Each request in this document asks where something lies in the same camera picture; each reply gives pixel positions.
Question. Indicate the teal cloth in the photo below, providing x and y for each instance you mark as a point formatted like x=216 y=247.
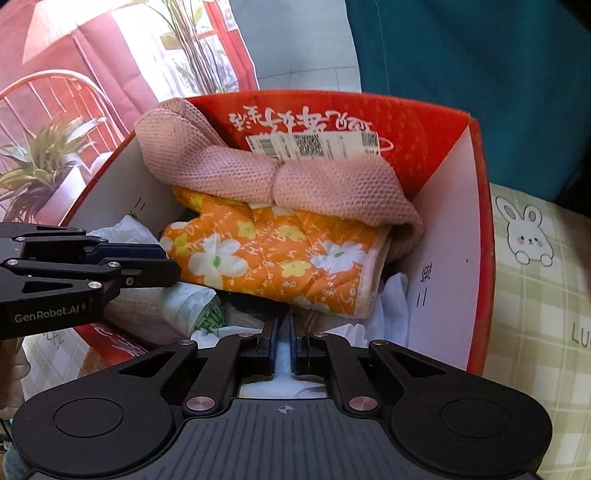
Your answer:
x=461 y=69

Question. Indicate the printed room scene backdrop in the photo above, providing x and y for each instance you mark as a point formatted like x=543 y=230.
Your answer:
x=69 y=92

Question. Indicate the white packet with green print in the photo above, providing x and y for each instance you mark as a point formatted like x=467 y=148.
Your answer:
x=184 y=304

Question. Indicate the pink knit cloth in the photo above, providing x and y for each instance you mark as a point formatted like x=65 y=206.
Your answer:
x=221 y=170

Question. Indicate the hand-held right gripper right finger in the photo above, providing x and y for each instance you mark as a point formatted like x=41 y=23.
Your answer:
x=295 y=344

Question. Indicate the orange floral cloth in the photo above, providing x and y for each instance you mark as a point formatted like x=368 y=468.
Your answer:
x=277 y=258

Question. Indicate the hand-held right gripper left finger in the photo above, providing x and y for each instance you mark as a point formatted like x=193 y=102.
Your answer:
x=271 y=344

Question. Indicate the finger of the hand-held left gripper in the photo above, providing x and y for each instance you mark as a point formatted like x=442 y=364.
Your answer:
x=138 y=272
x=115 y=249

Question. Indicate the white barcode label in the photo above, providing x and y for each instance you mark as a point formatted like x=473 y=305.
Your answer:
x=318 y=145

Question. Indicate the red strawberry print cardboard box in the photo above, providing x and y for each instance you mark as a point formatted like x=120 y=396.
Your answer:
x=443 y=221

